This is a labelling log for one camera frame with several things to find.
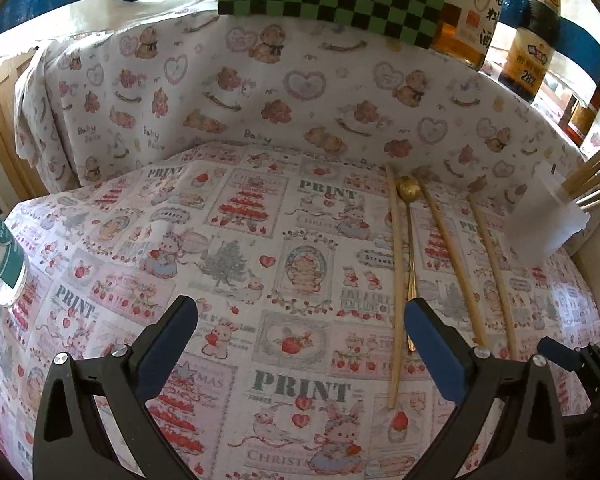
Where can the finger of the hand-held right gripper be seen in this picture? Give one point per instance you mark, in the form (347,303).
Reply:
(560,352)

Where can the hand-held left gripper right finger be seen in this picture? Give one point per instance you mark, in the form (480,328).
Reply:
(437,355)

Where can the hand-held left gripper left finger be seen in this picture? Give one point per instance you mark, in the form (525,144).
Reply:
(170,345)

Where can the tan wooden chopstick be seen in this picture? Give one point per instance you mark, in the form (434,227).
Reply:
(396,260)
(450,265)
(495,280)

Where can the white plastic cup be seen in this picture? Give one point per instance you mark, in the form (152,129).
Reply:
(540,230)

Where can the gold metal spoon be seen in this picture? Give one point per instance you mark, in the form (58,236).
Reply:
(408,187)

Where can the bunch of chopsticks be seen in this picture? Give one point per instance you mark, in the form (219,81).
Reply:
(592,172)

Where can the strawberry print tablecloth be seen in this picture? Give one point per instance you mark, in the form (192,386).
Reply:
(260,260)

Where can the green label water bottle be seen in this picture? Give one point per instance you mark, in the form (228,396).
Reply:
(7,260)

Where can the red cap sauce bottle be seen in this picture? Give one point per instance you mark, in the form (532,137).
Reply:
(582,115)

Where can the dark sauce bottle yellow label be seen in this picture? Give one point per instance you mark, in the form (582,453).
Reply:
(527,55)

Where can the clear cooking wine bottle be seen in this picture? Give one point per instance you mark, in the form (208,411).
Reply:
(462,30)

